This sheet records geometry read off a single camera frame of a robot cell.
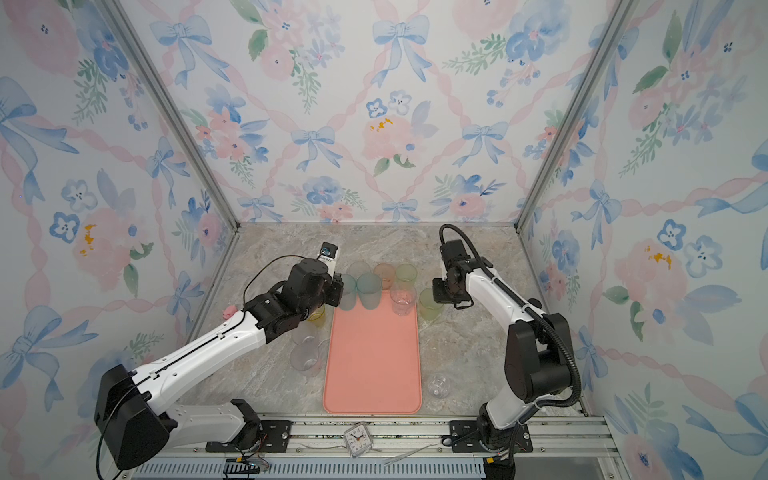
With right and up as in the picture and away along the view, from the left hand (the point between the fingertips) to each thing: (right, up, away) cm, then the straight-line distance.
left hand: (339, 272), depth 78 cm
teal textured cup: (+7, -6, +20) cm, 22 cm away
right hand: (+29, -7, +13) cm, 33 cm away
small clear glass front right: (+27, -31, +3) cm, 41 cm away
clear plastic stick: (+18, -44, -5) cm, 47 cm away
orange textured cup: (+12, -2, +18) cm, 22 cm away
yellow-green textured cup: (+25, -12, +15) cm, 32 cm away
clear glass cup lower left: (-10, -25, +8) cm, 28 cm away
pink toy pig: (-37, -13, +15) cm, 42 cm away
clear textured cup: (+17, -10, +20) cm, 28 cm away
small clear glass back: (+2, -1, +27) cm, 27 cm away
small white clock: (+6, -40, -6) cm, 41 cm away
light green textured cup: (+19, -2, +28) cm, 34 cm away
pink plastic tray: (+8, -26, +8) cm, 28 cm away
